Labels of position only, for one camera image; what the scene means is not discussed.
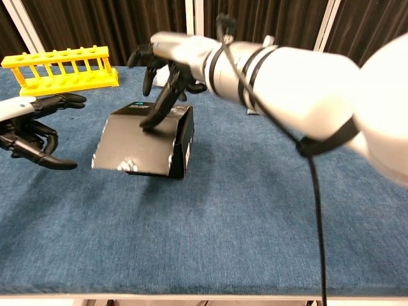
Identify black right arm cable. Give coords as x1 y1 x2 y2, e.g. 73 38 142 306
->
215 13 329 306

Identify yellow test tube rack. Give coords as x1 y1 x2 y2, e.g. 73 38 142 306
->
0 45 120 98

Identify blue fabric table mat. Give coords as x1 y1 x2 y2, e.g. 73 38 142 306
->
0 66 408 296

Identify black cardboard folding box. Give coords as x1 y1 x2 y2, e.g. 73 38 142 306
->
91 101 194 179

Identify dark brown curtain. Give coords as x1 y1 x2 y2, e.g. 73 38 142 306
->
0 0 408 69

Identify black white robot left hand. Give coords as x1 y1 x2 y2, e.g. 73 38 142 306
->
0 92 87 171

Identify white metal frame post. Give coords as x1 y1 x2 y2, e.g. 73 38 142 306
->
184 0 205 36
0 0 47 54
314 0 342 52

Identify black silver robot right hand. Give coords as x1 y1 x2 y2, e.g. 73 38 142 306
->
127 31 217 131

